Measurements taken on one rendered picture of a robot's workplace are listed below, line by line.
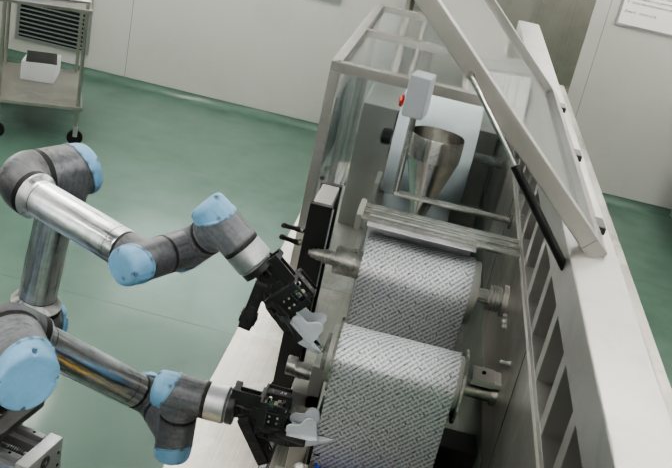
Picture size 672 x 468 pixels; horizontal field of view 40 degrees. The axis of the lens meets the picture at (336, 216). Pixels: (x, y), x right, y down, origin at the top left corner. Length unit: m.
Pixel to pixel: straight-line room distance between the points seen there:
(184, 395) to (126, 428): 1.81
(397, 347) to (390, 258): 0.24
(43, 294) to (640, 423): 1.47
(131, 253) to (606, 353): 0.86
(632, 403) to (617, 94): 6.28
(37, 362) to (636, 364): 0.97
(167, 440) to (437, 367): 0.55
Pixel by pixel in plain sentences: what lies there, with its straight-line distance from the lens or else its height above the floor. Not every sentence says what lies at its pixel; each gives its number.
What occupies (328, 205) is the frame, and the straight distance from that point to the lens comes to 2.02.
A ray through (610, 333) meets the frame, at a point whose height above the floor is 1.65.
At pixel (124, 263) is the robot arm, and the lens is 1.70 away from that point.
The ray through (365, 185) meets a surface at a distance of 2.73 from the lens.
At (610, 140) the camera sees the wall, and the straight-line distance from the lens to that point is 7.44.
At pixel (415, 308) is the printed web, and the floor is 1.30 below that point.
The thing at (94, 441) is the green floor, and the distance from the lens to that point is 3.59.
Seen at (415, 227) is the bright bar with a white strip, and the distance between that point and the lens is 1.98.
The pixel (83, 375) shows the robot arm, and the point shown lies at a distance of 1.91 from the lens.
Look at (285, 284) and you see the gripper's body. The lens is 1.76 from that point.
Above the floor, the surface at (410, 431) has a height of 1.16.
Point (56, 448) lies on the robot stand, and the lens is 2.31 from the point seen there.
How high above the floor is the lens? 2.17
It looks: 22 degrees down
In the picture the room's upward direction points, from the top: 12 degrees clockwise
